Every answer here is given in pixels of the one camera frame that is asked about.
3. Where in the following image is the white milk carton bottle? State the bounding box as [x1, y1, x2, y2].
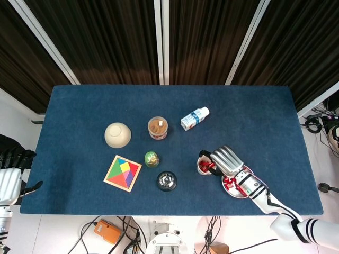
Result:
[180, 106, 210, 131]

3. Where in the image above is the silver metal plate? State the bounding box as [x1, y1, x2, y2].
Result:
[221, 165, 255, 199]

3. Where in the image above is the white paper cup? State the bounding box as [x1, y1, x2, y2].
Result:
[197, 155, 217, 177]

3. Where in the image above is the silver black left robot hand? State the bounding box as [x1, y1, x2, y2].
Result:
[0, 147, 43, 206]

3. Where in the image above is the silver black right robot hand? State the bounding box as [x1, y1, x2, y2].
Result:
[199, 145, 245, 177]

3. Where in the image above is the blue table cloth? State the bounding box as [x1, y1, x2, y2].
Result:
[20, 84, 324, 216]

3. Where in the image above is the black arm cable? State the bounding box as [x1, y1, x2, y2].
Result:
[266, 189, 302, 222]

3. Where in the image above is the colourful wooden tangram puzzle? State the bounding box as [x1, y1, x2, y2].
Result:
[103, 155, 142, 193]

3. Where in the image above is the clear rubber band jar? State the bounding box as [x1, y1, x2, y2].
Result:
[147, 116, 169, 140]

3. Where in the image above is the green gold painted doll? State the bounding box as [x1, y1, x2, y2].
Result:
[144, 151, 160, 169]

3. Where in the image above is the white rounded object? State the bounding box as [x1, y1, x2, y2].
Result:
[328, 125, 339, 149]

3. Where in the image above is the cream upturned bowl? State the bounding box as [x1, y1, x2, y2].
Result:
[104, 122, 132, 148]

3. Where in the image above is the orange box device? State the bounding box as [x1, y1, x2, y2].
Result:
[94, 219, 122, 244]

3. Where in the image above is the white partition frame post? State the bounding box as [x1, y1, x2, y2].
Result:
[153, 0, 170, 85]
[7, 0, 81, 85]
[297, 81, 339, 119]
[225, 0, 272, 85]

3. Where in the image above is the black floor foot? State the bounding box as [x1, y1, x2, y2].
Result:
[317, 182, 339, 193]

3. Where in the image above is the dark brown pleated curtain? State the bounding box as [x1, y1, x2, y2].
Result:
[231, 0, 339, 112]
[0, 0, 71, 114]
[23, 0, 159, 85]
[168, 0, 262, 85]

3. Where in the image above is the black floor cable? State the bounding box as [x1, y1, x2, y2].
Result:
[203, 215, 222, 254]
[70, 221, 101, 254]
[116, 215, 146, 254]
[229, 239, 279, 254]

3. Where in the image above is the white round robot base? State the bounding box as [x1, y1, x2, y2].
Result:
[145, 221, 188, 254]

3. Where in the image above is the black coiled cable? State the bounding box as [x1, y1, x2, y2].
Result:
[304, 117, 323, 133]

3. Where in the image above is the chrome black call bell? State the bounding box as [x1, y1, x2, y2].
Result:
[156, 170, 177, 191]

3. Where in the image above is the brown wooden round piece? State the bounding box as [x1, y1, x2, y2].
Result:
[209, 243, 230, 254]

